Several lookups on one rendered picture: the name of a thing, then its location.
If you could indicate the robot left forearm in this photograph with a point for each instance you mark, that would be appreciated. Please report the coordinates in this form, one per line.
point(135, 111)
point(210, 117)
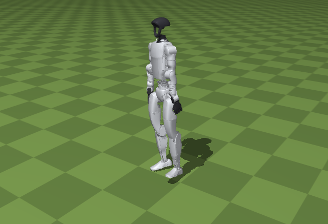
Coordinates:
point(172, 86)

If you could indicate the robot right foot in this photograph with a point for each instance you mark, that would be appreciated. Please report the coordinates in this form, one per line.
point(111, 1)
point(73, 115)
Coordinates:
point(161, 165)

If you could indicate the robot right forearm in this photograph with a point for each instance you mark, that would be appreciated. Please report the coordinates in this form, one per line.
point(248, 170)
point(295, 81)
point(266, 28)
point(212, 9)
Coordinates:
point(150, 81)

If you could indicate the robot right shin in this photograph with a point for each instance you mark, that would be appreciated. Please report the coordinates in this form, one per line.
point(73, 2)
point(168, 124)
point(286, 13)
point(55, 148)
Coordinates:
point(162, 146)

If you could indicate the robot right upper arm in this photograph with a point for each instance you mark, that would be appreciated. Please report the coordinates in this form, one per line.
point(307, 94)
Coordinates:
point(149, 66)

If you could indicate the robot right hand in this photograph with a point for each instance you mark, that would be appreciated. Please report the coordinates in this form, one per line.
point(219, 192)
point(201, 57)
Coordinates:
point(149, 92)

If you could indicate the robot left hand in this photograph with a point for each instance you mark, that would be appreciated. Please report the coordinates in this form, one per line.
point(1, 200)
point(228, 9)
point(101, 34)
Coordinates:
point(176, 107)

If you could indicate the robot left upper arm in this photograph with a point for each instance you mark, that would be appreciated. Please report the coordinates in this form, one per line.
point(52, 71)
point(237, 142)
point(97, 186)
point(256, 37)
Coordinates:
point(170, 52)

